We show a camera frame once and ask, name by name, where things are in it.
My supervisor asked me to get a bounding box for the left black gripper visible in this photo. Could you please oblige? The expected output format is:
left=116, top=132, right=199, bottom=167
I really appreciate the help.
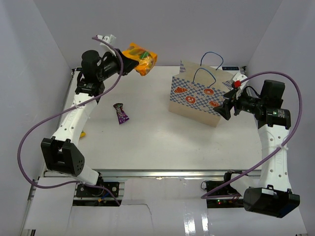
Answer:
left=96, top=49, right=139, bottom=82

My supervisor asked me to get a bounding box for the orange mango gummy bag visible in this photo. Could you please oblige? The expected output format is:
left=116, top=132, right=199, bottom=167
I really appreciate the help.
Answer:
left=123, top=43, right=158, bottom=76

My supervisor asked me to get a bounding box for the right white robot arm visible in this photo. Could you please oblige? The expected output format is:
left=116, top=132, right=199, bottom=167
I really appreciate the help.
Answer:
left=214, top=80, right=300, bottom=218

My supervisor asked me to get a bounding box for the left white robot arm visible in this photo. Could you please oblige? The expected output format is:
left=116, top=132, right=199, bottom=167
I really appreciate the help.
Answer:
left=41, top=50, right=139, bottom=196

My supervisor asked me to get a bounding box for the blue checkered paper bag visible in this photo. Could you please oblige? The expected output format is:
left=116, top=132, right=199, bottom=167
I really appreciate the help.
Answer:
left=168, top=59, right=240, bottom=127

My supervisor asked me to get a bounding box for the black xdof label sticker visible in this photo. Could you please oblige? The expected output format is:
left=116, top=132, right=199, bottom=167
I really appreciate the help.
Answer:
left=221, top=66, right=239, bottom=71

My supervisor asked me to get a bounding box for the purple m&m's packet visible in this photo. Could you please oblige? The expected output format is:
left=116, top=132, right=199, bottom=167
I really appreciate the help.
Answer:
left=113, top=103, right=129, bottom=124

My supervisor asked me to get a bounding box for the white front cover sheet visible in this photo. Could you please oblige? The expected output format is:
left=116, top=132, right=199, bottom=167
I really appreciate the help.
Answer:
left=24, top=178, right=307, bottom=236

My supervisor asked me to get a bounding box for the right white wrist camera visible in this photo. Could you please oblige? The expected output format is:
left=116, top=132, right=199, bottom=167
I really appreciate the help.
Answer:
left=232, top=72, right=247, bottom=99

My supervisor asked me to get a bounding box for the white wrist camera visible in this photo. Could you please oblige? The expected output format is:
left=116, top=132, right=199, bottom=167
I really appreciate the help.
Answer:
left=232, top=72, right=247, bottom=99
left=97, top=34, right=116, bottom=54

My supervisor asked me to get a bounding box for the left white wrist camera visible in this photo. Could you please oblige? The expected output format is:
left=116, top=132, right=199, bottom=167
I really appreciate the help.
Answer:
left=97, top=34, right=116, bottom=54

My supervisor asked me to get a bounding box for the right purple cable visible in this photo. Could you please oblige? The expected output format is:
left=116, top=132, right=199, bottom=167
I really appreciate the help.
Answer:
left=200, top=71, right=303, bottom=199

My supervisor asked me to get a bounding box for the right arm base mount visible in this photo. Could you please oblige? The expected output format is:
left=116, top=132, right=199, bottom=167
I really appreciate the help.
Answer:
left=200, top=180, right=244, bottom=209

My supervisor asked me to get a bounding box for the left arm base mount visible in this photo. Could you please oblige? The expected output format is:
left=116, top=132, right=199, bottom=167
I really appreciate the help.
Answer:
left=75, top=182, right=120, bottom=199

